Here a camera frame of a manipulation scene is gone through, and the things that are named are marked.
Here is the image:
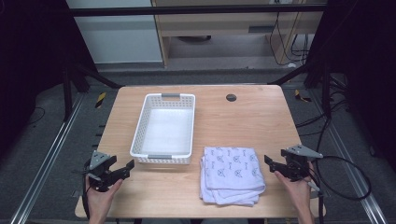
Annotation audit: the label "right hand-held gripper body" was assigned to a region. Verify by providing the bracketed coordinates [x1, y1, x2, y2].
[279, 144, 324, 183]

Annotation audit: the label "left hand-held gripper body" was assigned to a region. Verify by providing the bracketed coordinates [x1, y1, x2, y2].
[83, 149, 123, 192]

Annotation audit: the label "white patterned towel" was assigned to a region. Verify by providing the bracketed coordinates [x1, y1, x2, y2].
[199, 146, 266, 207]

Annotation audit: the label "white perforated plastic basket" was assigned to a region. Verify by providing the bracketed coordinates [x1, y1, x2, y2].
[129, 92, 196, 165]

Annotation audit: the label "person's right hand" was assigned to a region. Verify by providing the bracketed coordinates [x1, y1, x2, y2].
[274, 161, 313, 210]

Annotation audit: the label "person's left hand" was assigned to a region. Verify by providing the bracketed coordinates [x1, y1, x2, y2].
[85, 175, 124, 216]

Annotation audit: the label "yellow black striped tape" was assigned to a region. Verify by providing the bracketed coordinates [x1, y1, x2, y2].
[293, 89, 313, 104]
[94, 91, 107, 109]

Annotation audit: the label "black metal stand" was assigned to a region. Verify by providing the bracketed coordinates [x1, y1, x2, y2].
[266, 57, 332, 120]
[61, 55, 125, 123]

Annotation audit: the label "black curtain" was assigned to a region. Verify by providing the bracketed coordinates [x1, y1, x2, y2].
[0, 0, 98, 160]
[305, 0, 396, 173]

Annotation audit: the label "white cabinet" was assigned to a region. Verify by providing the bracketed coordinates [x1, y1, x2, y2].
[65, 0, 164, 65]

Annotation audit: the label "light wooden desk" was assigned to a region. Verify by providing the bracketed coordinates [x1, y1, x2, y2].
[150, 0, 329, 67]

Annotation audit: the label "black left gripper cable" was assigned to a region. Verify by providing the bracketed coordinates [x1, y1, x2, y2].
[80, 161, 92, 220]

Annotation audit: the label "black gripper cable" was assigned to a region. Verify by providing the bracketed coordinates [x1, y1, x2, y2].
[309, 154, 373, 224]
[80, 161, 92, 220]

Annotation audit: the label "black floor cables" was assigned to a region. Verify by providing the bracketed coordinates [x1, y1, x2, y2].
[294, 74, 351, 153]

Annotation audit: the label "metal floor rail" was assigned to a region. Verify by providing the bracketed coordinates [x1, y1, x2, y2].
[8, 92, 86, 224]
[309, 89, 389, 224]

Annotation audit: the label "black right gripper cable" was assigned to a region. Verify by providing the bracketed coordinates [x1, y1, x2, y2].
[309, 154, 373, 224]

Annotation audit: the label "thin black floor cable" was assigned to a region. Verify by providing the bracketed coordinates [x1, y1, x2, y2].
[27, 106, 47, 126]

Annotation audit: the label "black hanging desk cables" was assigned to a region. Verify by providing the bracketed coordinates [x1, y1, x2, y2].
[268, 11, 310, 67]

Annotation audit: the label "black horizontal frame bar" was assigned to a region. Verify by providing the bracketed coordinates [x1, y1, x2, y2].
[69, 4, 328, 18]

